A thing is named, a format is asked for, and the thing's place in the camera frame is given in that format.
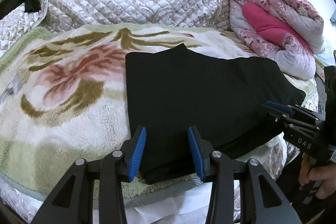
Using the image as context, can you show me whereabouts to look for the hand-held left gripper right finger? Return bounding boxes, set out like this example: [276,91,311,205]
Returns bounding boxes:
[187,126,302,224]

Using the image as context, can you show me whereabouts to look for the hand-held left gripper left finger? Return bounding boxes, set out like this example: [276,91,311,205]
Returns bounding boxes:
[31,126,147,224]

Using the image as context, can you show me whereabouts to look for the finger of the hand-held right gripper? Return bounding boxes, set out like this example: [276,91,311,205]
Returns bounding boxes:
[262,104,290,134]
[265,101,321,121]

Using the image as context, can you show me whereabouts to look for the black pants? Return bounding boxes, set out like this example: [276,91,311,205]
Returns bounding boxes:
[125,44,307,185]

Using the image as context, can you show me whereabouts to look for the person's right hand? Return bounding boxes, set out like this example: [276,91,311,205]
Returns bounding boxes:
[299,152,336,199]

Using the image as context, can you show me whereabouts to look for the white sheet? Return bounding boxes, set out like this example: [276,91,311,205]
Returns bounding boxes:
[134,202,210,224]

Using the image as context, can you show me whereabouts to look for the floral fleece blanket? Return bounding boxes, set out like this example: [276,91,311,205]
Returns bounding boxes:
[0,24,318,203]

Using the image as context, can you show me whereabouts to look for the pink floral comforter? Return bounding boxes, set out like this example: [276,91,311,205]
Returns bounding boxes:
[228,0,326,80]

